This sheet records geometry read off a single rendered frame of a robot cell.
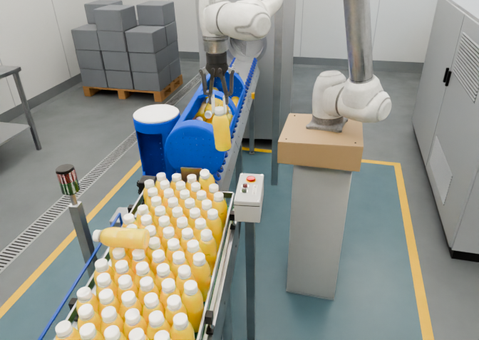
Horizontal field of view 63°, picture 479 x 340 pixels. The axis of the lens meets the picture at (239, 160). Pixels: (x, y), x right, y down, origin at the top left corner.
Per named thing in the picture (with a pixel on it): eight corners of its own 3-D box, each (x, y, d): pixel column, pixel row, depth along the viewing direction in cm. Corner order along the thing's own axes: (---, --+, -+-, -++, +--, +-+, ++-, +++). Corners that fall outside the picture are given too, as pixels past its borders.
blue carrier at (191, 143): (245, 110, 263) (245, 68, 249) (224, 180, 188) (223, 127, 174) (203, 107, 266) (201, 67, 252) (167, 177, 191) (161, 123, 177)
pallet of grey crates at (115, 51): (182, 83, 604) (174, 1, 544) (161, 102, 537) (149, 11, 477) (113, 78, 631) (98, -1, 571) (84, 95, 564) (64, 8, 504)
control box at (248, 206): (264, 193, 169) (264, 173, 164) (259, 223, 152) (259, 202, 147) (240, 192, 170) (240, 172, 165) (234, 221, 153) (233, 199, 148)
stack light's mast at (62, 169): (86, 199, 151) (76, 163, 143) (78, 209, 145) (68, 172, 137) (70, 198, 152) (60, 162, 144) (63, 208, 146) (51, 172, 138)
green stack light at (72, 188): (83, 186, 148) (80, 175, 145) (75, 196, 142) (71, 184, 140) (67, 185, 149) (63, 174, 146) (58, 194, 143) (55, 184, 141)
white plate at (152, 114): (142, 103, 253) (142, 105, 254) (125, 120, 230) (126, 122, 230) (184, 105, 250) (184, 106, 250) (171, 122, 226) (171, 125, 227)
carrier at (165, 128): (159, 212, 298) (146, 237, 274) (142, 105, 254) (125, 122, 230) (195, 214, 294) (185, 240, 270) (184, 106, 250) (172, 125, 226)
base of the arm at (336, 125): (350, 117, 208) (351, 107, 206) (341, 132, 190) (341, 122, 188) (316, 114, 215) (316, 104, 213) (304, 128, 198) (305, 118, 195)
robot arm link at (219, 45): (204, 31, 141) (206, 48, 144) (199, 37, 133) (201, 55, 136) (229, 31, 140) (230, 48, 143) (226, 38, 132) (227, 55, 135)
